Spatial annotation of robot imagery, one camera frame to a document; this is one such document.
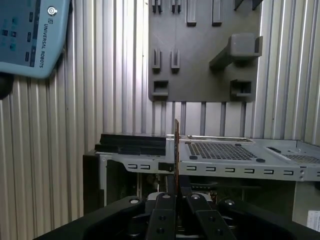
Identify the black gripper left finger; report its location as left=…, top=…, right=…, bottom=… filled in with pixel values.
left=32, top=174, right=177, bottom=240

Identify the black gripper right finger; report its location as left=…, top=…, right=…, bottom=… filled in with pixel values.
left=180, top=179, right=320, bottom=240

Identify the green RAM stick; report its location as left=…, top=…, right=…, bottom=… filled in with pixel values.
left=174, top=118, right=183, bottom=201

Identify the black PC case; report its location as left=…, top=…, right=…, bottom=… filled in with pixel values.
left=82, top=133, right=320, bottom=229

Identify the white power supply label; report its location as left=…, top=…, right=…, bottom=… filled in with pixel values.
left=307, top=210, right=320, bottom=229

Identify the grey parts rack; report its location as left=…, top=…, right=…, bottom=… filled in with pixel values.
left=147, top=0, right=264, bottom=103

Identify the pale blue teach pendant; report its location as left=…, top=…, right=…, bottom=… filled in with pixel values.
left=0, top=0, right=71, bottom=80

